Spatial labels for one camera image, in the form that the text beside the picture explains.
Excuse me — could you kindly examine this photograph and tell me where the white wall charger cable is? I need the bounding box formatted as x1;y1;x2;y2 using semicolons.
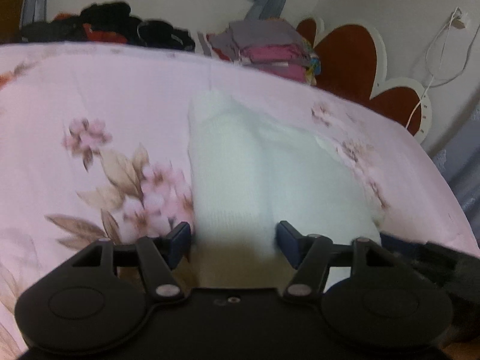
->
405;6;477;130

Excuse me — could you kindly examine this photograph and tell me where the pink floral bedspread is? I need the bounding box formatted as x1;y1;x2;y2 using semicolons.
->
1;43;479;359

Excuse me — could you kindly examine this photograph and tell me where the red orange garment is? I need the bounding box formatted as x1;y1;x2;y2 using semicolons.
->
52;13;128;44

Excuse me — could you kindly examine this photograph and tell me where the white knit sweater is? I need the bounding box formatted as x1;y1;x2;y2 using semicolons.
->
189;92;383;289

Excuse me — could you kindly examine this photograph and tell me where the brown wooden door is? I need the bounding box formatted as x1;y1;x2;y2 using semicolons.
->
0;0;24;44

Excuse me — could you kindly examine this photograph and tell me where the black clothes pile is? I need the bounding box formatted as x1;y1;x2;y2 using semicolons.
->
19;1;195;52

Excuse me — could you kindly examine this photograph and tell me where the folded grey pink clothes stack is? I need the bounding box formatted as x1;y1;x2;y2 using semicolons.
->
197;19;320;86

